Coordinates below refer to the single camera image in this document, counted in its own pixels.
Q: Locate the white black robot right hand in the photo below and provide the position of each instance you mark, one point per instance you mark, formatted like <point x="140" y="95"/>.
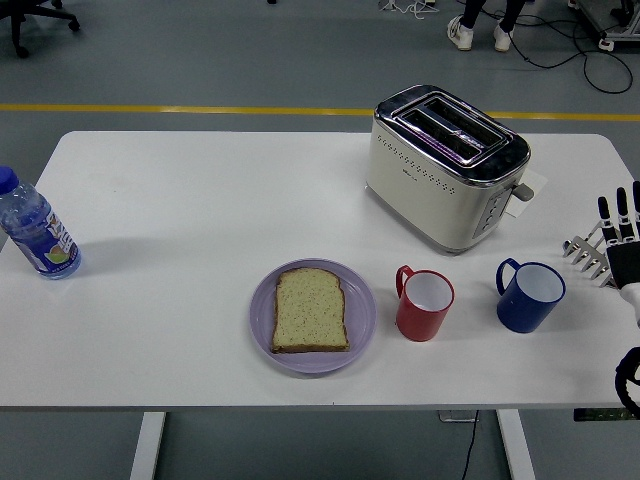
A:
<point x="625" y="265"/>

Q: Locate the green desk control panel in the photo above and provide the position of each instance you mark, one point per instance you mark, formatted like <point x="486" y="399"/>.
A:
<point x="600" y="414"/>

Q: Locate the slice of toast bread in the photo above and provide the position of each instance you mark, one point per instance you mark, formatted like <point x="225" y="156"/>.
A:
<point x="310" y="312"/>

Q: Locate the silver metal toast rack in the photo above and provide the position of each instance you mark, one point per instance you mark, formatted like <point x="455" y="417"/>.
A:
<point x="587" y="255"/>

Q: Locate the white paper card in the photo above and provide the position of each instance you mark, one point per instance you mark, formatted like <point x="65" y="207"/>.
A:
<point x="537" y="182"/>

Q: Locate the cream and chrome toaster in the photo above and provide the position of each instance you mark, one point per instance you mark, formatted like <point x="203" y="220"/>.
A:
<point x="425" y="200"/>

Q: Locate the white table leg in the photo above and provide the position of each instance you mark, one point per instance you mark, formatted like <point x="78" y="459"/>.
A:
<point x="515" y="445"/>
<point x="147" y="445"/>

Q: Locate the metal equipment cart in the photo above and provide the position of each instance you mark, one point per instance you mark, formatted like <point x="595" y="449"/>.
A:
<point x="617" y="17"/>

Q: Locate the purple round plate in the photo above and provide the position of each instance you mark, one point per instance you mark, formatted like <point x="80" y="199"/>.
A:
<point x="360" y="320"/>

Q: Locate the person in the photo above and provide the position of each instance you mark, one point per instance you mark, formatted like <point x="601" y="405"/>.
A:
<point x="462" y="32"/>

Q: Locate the clear water bottle blue cap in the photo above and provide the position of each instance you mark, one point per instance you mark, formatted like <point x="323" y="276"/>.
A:
<point x="40" y="235"/>

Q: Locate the black office chair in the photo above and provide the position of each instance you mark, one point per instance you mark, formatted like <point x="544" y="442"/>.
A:
<point x="20" y="20"/>

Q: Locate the grey under-table bracket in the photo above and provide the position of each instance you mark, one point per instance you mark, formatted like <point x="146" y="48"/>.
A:
<point x="450" y="416"/>

